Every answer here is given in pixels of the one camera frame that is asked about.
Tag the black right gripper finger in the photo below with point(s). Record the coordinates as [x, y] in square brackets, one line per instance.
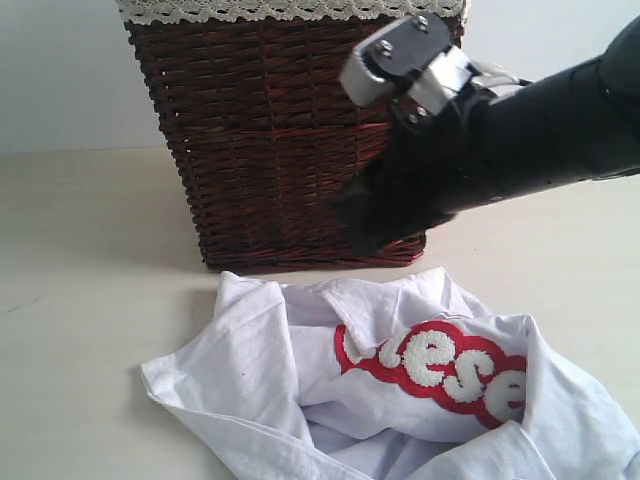
[386, 201]

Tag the dark brown wicker basket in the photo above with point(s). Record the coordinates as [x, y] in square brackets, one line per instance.
[263, 136]

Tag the black and silver right gripper body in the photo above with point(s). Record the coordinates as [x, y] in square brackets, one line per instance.
[432, 90]

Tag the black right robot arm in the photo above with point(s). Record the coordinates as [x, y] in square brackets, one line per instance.
[578, 125]

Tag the white t-shirt with red logo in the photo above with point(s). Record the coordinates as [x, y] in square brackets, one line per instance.
[409, 379]

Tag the cream lace basket liner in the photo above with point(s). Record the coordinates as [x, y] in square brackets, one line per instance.
[198, 11]

